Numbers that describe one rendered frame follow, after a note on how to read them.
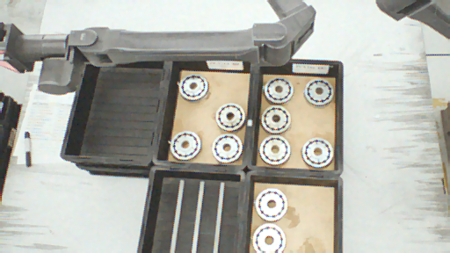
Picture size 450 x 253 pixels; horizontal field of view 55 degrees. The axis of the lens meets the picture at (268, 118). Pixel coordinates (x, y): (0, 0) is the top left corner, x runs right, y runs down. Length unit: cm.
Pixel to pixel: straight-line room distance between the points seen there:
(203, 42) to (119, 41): 17
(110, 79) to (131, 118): 18
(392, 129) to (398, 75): 23
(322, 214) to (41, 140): 109
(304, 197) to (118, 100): 75
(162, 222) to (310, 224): 48
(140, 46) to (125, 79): 75
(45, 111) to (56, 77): 94
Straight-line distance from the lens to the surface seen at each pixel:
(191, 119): 153
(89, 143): 162
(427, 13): 88
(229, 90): 156
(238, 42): 89
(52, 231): 174
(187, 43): 90
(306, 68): 152
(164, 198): 148
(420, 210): 163
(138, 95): 162
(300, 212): 142
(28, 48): 102
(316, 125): 150
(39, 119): 189
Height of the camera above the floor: 223
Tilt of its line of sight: 69 degrees down
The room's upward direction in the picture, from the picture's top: 5 degrees counter-clockwise
